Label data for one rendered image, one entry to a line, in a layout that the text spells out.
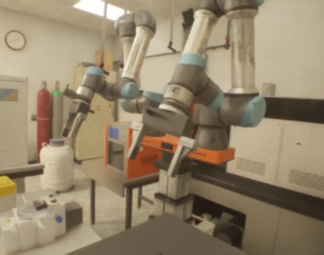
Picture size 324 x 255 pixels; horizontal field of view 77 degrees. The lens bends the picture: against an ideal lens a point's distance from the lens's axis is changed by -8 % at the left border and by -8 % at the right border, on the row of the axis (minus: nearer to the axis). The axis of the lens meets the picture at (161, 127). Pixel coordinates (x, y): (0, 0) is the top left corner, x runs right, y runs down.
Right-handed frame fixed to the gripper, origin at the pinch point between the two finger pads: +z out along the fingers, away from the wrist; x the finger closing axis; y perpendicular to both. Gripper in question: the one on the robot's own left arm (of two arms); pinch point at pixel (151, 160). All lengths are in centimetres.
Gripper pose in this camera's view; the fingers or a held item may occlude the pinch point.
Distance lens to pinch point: 57.6
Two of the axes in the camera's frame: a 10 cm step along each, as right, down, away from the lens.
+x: 8.0, 2.4, -5.4
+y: -4.6, -3.4, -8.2
